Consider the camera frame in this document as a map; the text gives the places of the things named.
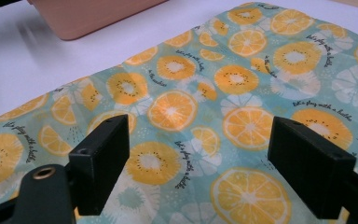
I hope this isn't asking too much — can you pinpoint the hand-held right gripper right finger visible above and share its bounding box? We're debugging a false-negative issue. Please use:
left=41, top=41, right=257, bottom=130
left=267, top=116, right=357, bottom=220

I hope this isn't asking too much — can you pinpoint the teal cloth with orange-slice print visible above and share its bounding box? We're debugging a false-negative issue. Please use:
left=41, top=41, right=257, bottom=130
left=0, top=1, right=358, bottom=224

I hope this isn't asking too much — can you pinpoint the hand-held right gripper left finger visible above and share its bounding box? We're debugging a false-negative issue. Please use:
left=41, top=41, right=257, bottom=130
left=68, top=114, right=131, bottom=217

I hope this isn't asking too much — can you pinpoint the orange plastic basin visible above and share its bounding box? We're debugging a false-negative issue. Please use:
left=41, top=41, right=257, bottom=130
left=27, top=0, right=170, bottom=42

